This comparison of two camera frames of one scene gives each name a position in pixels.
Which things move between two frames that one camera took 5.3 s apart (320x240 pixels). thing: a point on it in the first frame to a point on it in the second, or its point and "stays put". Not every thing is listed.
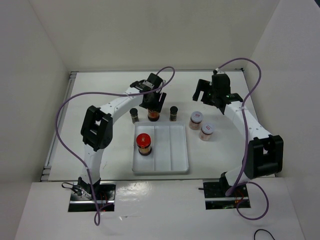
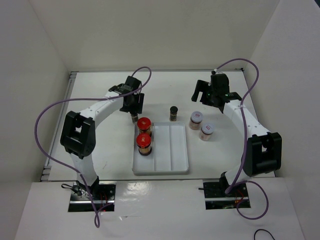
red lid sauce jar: (143, 141) stays put
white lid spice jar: (206, 132) stays put
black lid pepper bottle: (173, 114) stays put
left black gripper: (157, 105) to (138, 107)
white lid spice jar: (195, 120) stays put
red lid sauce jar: (153, 116) to (143, 125)
